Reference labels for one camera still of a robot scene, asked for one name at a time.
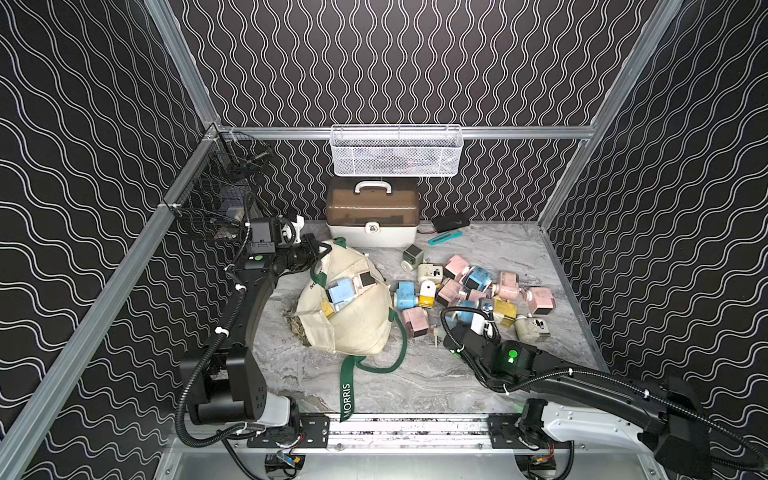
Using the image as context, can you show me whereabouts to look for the dusty pink small sharpener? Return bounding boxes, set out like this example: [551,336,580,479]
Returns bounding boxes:
[402,307,430,338]

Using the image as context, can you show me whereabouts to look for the pink round pencil sharpener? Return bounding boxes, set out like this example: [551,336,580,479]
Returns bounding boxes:
[491,271,520,302]

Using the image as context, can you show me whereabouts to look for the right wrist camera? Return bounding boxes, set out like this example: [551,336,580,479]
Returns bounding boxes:
[470,308,498,339]

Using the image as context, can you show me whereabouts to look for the pink boxy pencil sharpener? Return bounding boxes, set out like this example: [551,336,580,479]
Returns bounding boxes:
[435,279,467,307]

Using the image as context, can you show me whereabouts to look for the cream tote bag green handles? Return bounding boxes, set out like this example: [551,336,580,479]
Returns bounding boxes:
[286,238,408,422]

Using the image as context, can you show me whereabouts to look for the blue rounded pencil sharpener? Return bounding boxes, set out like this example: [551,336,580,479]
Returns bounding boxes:
[393,281,419,310]

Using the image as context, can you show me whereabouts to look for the pink square pencil sharpener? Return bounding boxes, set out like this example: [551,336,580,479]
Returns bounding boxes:
[525,287,556,315]

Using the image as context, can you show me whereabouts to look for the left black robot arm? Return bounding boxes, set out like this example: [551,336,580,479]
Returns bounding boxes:
[174,234,332,448]

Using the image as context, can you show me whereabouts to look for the black battery pack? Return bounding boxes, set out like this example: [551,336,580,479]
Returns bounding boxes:
[431,212,470,233]

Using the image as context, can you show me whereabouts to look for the olive yellow square sharpener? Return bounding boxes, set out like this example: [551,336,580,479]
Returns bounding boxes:
[493,298,518,328]

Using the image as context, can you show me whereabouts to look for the blue square pencil sharpener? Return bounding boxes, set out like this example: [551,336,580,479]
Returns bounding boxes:
[463,266,492,292]

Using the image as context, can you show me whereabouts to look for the light blue pencil sharpener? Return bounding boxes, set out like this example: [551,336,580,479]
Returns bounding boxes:
[326,278,358,311]

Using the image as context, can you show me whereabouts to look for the black wire basket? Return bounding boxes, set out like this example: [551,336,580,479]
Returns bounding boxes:
[170,132,274,244]

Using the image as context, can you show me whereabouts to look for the cream cartoon pencil sharpener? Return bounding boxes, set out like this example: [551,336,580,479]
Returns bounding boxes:
[514,316,551,344]

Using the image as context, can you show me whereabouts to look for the white wire mesh basket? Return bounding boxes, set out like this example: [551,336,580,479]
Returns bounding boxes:
[329,124,464,177]

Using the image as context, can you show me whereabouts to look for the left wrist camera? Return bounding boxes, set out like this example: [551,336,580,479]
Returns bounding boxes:
[246,215,305,254]

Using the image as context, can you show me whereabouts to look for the cream white pencil sharpener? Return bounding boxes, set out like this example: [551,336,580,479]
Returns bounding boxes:
[417,263,444,285]

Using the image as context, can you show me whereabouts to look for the teal utility knife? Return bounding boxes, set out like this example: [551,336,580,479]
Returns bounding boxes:
[428,230,463,246]

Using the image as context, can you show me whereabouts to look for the teal blue small sharpener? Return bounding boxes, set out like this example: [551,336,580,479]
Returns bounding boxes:
[454,300,478,324]

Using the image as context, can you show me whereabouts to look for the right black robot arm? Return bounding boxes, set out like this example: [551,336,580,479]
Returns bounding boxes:
[440,307,767,479]

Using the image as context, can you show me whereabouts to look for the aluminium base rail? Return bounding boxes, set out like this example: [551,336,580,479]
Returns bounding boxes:
[239,411,661,455]

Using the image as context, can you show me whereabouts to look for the brown lid white toolbox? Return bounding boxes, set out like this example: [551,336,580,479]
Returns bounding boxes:
[326,177,421,248]

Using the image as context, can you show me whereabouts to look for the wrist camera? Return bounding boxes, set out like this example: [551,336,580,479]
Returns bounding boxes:
[246,215,305,254]
[470,308,498,339]

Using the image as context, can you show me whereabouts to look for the yellow pencil sharpener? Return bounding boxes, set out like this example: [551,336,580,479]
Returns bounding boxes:
[418,280,437,309]

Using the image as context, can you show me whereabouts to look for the green pencil sharpener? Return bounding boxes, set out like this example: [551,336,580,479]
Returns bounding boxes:
[401,244,424,271]

